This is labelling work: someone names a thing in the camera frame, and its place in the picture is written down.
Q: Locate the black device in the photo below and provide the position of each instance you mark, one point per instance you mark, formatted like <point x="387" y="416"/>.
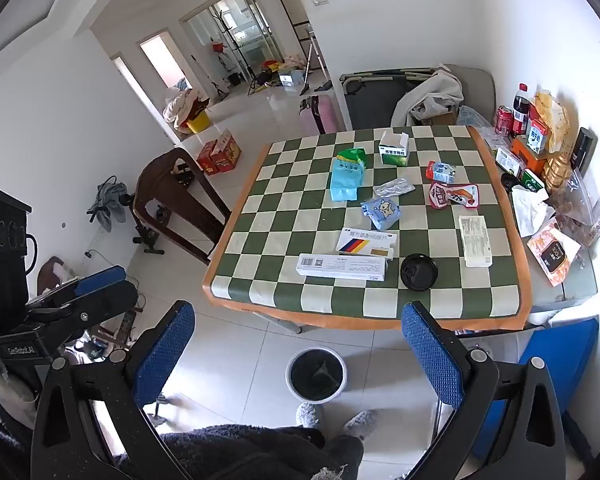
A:
<point x="584" y="150"/>

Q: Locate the green white cardboard box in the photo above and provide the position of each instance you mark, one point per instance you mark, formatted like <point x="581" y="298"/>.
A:
<point x="394" y="156"/>

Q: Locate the flat white printed box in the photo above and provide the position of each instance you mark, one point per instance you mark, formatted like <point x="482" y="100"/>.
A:
<point x="475" y="240"/>

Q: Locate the coat rack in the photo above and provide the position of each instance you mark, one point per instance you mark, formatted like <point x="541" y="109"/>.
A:
<point x="230" y="35"/>

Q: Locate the pink suitcase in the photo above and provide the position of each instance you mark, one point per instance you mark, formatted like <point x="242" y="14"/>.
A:
<point x="320" y="114"/>

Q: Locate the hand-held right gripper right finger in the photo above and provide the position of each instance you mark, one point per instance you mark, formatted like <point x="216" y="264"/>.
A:
<point x="430" y="355"/>

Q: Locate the pale blue plastic bag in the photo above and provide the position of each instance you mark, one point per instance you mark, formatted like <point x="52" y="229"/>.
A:
<point x="475" y="116"/>

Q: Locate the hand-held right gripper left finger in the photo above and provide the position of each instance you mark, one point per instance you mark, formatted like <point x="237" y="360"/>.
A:
<point x="165" y="350"/>

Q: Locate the white cloth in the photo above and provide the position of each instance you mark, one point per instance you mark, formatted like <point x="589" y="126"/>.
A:
<point x="437" y="90"/>

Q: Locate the small green box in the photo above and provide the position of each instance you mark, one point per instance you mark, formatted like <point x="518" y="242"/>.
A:
<point x="535" y="181"/>

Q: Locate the white bags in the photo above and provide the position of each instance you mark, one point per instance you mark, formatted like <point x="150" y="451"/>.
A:
<point x="177" y="105"/>

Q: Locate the black cup lid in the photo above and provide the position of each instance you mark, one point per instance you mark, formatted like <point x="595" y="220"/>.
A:
<point x="419" y="272"/>

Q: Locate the blue green rice bag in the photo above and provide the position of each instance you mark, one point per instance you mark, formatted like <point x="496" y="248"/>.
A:
<point x="345" y="180"/>

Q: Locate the blue cartoon packet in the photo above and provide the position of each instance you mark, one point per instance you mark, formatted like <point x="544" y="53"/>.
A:
<point x="382" y="212"/>

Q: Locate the blue plastic bin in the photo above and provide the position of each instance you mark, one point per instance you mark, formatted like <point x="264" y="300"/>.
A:
<point x="555" y="360"/>

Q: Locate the red cola can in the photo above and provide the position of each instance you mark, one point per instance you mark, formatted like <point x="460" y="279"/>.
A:
<point x="504" y="120"/>

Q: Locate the white striped medicine box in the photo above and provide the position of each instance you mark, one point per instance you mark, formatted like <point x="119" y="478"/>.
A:
<point x="365" y="245"/>

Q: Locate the crumpled blue white carton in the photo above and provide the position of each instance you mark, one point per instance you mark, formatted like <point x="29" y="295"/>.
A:
<point x="442" y="172"/>

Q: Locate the person's dark fuzzy robe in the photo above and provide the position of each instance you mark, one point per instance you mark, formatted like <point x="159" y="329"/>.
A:
<point x="240" y="452"/>

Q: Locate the black exercise stand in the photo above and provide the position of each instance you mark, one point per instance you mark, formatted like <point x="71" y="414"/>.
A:
<point x="147" y="237"/>

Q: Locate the dark folding bed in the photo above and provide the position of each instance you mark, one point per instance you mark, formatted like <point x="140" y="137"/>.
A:
<point x="370" y="100"/>

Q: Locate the grey fuzzy slipper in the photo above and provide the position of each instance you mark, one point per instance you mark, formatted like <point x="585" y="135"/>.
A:
<point x="308" y="414"/>
<point x="360" y="422"/>

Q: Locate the clear bag of nuts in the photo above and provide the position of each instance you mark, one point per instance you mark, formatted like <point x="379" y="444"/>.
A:
<point x="577" y="215"/>

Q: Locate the white power strip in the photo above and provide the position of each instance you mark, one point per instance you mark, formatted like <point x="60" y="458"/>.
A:
<point x="127" y="330"/>

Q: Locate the cola bottle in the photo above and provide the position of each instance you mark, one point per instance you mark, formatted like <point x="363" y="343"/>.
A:
<point x="520" y="112"/>

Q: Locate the grey cloth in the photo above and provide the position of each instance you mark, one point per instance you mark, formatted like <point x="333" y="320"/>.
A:
<point x="107" y="205"/>

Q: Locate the grey trash bin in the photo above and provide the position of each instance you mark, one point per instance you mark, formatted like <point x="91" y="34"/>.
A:
<point x="315" y="375"/>

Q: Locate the green white checkered tablecloth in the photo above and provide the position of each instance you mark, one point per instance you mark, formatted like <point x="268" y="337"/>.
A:
<point x="280" y="240"/>

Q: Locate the grey chair backrest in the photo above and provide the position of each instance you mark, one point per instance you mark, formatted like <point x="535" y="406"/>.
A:
<point x="480" y="87"/>

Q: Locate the dark wooden chair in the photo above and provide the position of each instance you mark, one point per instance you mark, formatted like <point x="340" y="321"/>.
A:
<point x="180" y="210"/>

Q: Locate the yellow bin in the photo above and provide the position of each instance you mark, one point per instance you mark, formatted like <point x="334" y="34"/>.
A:
<point x="198" y="122"/>

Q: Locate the silver blister pack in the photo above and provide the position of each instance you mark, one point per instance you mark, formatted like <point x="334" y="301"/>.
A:
<point x="392" y="188"/>

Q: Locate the orange box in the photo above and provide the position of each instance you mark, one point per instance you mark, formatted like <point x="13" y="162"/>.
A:
<point x="525" y="157"/>

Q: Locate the orange black packet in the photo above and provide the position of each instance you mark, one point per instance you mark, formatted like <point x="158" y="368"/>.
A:
<point x="552" y="252"/>

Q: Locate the long white box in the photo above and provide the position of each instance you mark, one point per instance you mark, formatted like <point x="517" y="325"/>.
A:
<point x="340" y="266"/>

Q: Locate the white tissue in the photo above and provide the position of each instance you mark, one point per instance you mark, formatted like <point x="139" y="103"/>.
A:
<point x="530" y="210"/>

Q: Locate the red snack packet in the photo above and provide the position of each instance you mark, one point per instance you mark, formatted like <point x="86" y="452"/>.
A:
<point x="442" y="197"/>

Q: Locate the white labelled box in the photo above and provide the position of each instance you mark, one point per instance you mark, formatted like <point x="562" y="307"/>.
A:
<point x="509" y="160"/>

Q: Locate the red cardboard box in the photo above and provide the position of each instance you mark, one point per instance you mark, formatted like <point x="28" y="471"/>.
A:
<point x="206" y="159"/>
<point x="228" y="155"/>

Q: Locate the golden bottle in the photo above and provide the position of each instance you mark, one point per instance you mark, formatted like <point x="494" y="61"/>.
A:
<point x="557" y="170"/>

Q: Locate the clear snack bag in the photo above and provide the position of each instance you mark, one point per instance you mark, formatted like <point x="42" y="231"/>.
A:
<point x="555" y="115"/>

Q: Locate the brown cardboard box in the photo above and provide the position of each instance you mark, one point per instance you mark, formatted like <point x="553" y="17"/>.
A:
<point x="444" y="119"/>

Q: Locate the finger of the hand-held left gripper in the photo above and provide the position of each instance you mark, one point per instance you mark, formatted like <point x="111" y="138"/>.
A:
<point x="100" y="280"/>
<point x="105" y="305"/>

